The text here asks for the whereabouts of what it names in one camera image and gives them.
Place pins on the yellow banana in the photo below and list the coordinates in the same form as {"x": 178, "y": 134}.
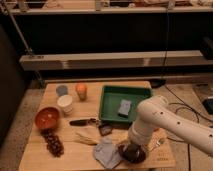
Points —
{"x": 86, "y": 138}

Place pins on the dark box on floor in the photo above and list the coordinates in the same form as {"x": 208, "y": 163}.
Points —
{"x": 208, "y": 105}

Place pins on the grey blue cloth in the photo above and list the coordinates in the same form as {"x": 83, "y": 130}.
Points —
{"x": 107, "y": 154}

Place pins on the metal shelf rack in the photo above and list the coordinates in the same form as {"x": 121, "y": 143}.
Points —
{"x": 156, "y": 43}

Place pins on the grey blue cup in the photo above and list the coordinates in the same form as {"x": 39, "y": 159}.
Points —
{"x": 61, "y": 90}

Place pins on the green plastic tray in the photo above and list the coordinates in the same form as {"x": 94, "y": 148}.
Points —
{"x": 111, "y": 99}

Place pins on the red bowl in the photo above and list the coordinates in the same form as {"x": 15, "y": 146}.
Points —
{"x": 47, "y": 118}

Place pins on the dark purple bowl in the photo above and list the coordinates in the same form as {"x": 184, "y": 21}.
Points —
{"x": 131, "y": 152}

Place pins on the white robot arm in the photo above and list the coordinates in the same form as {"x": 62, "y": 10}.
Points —
{"x": 153, "y": 112}

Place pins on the silver fork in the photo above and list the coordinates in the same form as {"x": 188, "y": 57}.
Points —
{"x": 157, "y": 144}

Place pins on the black handled knife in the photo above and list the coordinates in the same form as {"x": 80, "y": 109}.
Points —
{"x": 84, "y": 122}

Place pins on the white paper cup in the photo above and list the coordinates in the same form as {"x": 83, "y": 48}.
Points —
{"x": 65, "y": 103}

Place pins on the bunch of dark grapes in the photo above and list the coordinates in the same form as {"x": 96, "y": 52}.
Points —
{"x": 54, "y": 145}

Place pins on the grey sponge block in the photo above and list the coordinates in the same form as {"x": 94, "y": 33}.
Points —
{"x": 124, "y": 109}

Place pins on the small dark square object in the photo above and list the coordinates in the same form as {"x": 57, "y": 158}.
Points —
{"x": 105, "y": 129}

